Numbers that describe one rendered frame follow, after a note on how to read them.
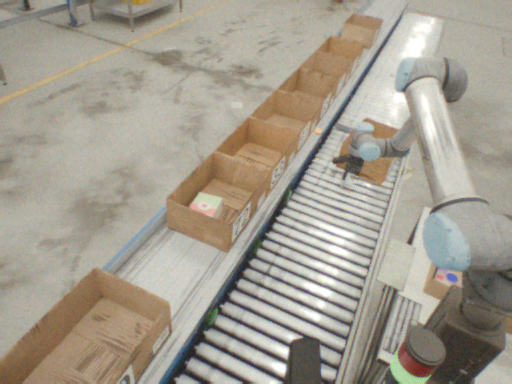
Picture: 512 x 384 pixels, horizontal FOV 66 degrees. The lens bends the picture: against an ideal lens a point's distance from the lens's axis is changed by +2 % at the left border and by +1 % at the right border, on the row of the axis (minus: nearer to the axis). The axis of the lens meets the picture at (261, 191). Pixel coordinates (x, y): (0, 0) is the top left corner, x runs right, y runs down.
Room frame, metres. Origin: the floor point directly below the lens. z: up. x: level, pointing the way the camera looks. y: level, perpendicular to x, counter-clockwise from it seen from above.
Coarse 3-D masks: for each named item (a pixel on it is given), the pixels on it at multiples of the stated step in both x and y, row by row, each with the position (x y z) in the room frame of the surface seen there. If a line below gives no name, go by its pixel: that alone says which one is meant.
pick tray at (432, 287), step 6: (432, 264) 1.22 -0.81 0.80; (432, 270) 1.15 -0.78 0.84; (426, 282) 1.13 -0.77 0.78; (432, 282) 1.09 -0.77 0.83; (438, 282) 1.08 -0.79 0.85; (426, 288) 1.09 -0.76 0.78; (432, 288) 1.08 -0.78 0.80; (438, 288) 1.08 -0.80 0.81; (444, 288) 1.07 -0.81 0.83; (432, 294) 1.08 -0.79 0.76; (438, 294) 1.07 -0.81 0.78; (510, 318) 0.96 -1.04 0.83; (510, 324) 0.96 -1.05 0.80; (510, 330) 0.95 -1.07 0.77
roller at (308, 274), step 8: (256, 256) 1.18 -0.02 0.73; (264, 256) 1.18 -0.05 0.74; (272, 256) 1.18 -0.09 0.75; (272, 264) 1.16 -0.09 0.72; (280, 264) 1.15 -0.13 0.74; (288, 264) 1.15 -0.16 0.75; (296, 264) 1.15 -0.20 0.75; (296, 272) 1.12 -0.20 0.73; (304, 272) 1.12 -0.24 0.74; (312, 272) 1.12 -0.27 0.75; (312, 280) 1.09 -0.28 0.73; (320, 280) 1.09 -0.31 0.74; (328, 280) 1.09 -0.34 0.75; (336, 280) 1.10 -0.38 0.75; (328, 288) 1.07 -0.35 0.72; (336, 288) 1.06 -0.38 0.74; (344, 288) 1.06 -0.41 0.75; (352, 288) 1.06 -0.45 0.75; (352, 296) 1.03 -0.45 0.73; (360, 296) 1.04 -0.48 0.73
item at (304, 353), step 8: (296, 344) 0.33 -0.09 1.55; (304, 344) 0.33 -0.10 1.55; (312, 344) 0.33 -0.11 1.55; (288, 352) 0.33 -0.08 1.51; (296, 352) 0.31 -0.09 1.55; (304, 352) 0.31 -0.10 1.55; (312, 352) 0.32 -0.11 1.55; (288, 360) 0.32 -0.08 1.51; (296, 360) 0.30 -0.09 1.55; (304, 360) 0.30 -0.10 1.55; (312, 360) 0.30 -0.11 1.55; (288, 368) 0.30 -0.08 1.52; (296, 368) 0.29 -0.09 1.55; (304, 368) 0.29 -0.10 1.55; (312, 368) 0.29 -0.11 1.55; (320, 368) 0.29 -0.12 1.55; (288, 376) 0.29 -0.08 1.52; (296, 376) 0.28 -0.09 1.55; (304, 376) 0.28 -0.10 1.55; (312, 376) 0.28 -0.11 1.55; (320, 376) 0.28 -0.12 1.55
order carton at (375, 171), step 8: (368, 120) 2.28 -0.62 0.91; (376, 128) 2.25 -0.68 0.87; (384, 128) 2.23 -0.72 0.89; (392, 128) 2.21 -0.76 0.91; (376, 136) 2.24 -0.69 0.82; (384, 136) 2.22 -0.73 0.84; (392, 136) 2.20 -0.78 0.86; (344, 144) 1.94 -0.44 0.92; (344, 152) 1.93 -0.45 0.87; (376, 160) 1.85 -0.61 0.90; (384, 160) 1.83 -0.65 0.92; (392, 160) 1.86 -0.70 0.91; (344, 168) 1.92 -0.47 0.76; (368, 168) 1.86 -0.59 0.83; (376, 168) 1.84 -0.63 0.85; (384, 168) 1.82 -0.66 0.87; (392, 168) 2.00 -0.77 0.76; (360, 176) 1.87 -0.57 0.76; (368, 176) 1.85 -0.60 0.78; (376, 176) 1.83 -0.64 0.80; (384, 176) 1.82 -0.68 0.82
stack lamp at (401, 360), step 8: (400, 352) 0.29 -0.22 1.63; (392, 360) 0.29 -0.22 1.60; (400, 360) 0.28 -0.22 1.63; (408, 360) 0.27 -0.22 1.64; (392, 368) 0.28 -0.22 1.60; (400, 368) 0.27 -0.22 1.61; (408, 368) 0.27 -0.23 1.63; (416, 368) 0.26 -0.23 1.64; (424, 368) 0.26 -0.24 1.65; (432, 368) 0.26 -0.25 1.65; (400, 376) 0.27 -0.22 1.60; (408, 376) 0.27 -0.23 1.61; (416, 376) 0.26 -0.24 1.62; (424, 376) 0.26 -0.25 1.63
